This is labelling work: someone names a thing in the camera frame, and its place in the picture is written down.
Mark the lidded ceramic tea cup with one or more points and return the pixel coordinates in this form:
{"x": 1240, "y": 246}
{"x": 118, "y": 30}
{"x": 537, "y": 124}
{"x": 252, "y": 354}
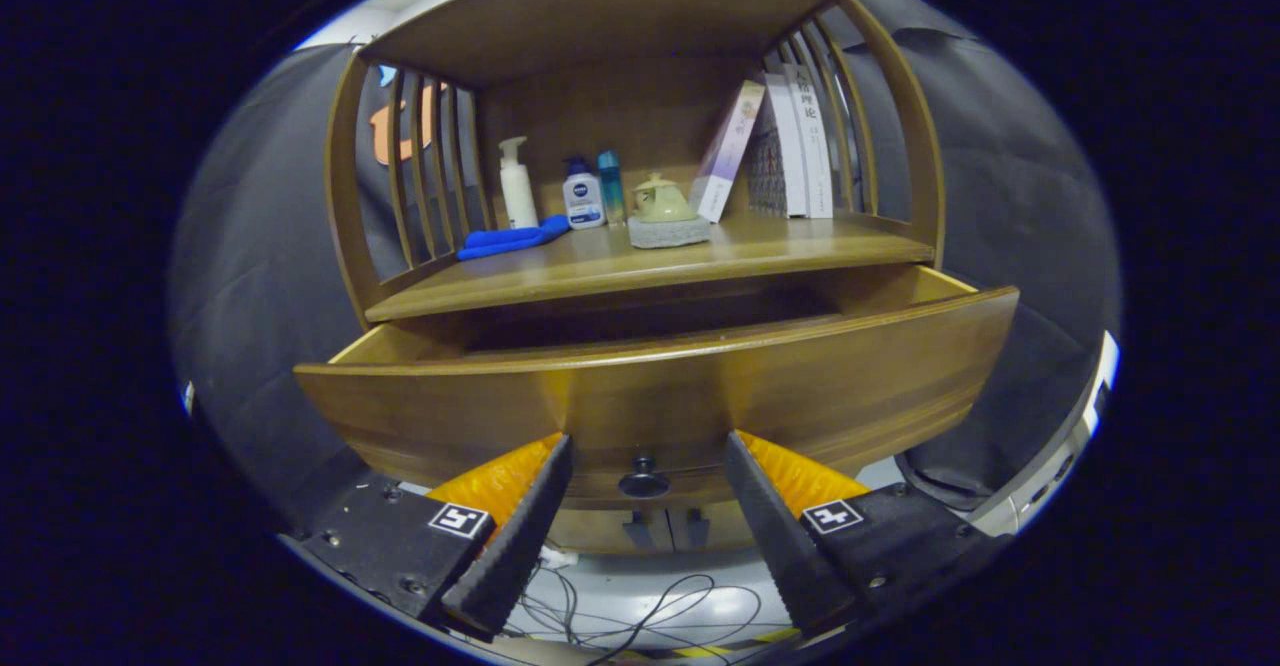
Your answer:
{"x": 662, "y": 204}

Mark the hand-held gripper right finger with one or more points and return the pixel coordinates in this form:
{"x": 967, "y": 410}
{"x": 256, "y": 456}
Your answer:
{"x": 785, "y": 546}

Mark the slim blue bottle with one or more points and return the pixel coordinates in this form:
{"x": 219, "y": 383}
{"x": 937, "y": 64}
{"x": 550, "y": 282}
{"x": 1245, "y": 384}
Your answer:
{"x": 611, "y": 191}

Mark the purple book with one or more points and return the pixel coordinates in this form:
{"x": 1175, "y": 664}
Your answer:
{"x": 728, "y": 151}

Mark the wooden countertop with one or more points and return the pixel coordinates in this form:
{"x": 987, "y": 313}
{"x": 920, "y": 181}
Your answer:
{"x": 650, "y": 271}

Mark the white pump bottle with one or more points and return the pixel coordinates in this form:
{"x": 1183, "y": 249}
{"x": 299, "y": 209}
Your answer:
{"x": 518, "y": 196}

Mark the dark patterned book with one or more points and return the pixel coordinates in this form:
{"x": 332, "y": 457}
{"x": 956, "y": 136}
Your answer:
{"x": 768, "y": 171}

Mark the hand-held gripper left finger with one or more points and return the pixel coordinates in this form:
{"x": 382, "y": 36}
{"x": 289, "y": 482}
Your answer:
{"x": 520, "y": 546}

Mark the wooden drawer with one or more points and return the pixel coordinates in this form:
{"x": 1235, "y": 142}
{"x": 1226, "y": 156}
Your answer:
{"x": 800, "y": 386}

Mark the black floor object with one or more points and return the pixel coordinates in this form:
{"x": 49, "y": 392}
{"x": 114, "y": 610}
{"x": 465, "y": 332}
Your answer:
{"x": 940, "y": 486}

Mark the wooden cabinet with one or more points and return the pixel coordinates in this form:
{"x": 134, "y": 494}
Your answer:
{"x": 600, "y": 16}

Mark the white lotion bottle dark cap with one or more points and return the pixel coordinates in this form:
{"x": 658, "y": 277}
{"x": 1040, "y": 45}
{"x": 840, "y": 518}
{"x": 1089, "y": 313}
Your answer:
{"x": 583, "y": 204}

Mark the blue folded cloth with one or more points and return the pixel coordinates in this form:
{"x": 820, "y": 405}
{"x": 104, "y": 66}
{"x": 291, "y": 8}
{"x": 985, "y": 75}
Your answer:
{"x": 510, "y": 239}

